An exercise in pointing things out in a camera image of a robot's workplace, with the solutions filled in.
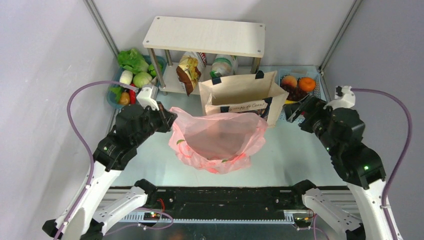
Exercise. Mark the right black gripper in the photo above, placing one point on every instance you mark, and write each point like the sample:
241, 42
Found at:
301, 110

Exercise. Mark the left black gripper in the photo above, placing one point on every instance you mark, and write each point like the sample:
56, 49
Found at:
162, 117

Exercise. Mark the yellow banana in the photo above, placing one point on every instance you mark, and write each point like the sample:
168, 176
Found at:
289, 102

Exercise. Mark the dark red grape bunch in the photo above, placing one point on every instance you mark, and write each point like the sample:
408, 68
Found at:
295, 94

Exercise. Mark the beige canvas tote bag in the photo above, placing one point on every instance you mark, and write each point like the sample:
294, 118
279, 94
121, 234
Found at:
245, 93

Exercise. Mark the pink plastic grocery bag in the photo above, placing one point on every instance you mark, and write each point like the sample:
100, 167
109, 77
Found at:
219, 143

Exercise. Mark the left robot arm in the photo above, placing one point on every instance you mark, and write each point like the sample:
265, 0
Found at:
84, 217

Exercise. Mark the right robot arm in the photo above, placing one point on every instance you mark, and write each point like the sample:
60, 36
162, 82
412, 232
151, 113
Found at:
340, 130

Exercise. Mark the orange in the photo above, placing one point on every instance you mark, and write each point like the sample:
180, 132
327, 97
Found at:
307, 84

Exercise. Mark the light blue fruit basket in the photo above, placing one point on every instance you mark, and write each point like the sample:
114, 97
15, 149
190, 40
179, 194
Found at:
300, 72

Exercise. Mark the peach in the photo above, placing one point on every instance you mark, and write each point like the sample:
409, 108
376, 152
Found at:
289, 80

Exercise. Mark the silver grey fish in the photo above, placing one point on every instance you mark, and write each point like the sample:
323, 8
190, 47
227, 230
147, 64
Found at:
154, 81

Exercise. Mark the red chili pepper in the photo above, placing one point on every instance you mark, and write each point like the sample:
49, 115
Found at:
132, 96

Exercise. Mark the brown potato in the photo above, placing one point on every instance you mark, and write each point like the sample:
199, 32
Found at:
124, 99

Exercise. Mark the round green cabbage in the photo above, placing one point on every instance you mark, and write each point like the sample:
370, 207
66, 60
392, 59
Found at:
141, 79

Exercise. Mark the green bell pepper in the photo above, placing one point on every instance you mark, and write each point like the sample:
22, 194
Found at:
151, 70

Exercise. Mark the white radish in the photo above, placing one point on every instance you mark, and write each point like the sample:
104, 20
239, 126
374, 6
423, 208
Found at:
126, 77

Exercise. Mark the brown chips bag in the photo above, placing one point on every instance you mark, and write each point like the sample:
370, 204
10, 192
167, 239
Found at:
190, 69

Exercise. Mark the teal plastic vegetable basket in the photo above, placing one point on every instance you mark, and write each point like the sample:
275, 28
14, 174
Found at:
114, 90

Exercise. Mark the green leafy lettuce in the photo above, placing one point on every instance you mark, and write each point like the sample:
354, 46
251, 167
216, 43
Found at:
133, 61

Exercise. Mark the green white snack bag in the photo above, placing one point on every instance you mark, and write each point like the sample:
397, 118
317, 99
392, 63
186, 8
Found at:
224, 65

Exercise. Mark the white wooden two-tier shelf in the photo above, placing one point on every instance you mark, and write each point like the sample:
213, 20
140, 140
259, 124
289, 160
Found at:
209, 36

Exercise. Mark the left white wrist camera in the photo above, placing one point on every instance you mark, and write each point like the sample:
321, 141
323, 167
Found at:
147, 96

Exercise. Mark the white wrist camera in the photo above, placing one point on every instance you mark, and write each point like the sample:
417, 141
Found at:
342, 96
147, 96

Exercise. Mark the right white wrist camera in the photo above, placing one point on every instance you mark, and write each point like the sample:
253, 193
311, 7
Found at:
342, 96

